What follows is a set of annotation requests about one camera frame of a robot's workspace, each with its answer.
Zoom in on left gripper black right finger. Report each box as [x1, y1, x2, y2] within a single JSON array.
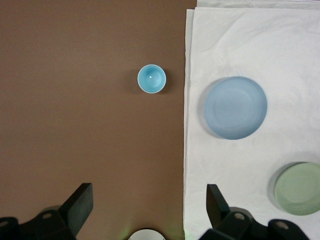
[[201, 184, 312, 240]]

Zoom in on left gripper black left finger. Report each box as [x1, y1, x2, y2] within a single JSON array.
[[0, 182, 94, 240]]

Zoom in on small blue cup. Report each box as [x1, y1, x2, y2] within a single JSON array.
[[136, 64, 168, 95]]

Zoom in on green plate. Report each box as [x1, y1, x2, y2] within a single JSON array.
[[273, 161, 320, 216]]

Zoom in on blue plate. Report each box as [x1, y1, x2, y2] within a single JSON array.
[[201, 75, 269, 140]]

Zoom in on white cloth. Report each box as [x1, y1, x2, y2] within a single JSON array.
[[183, 0, 320, 240]]

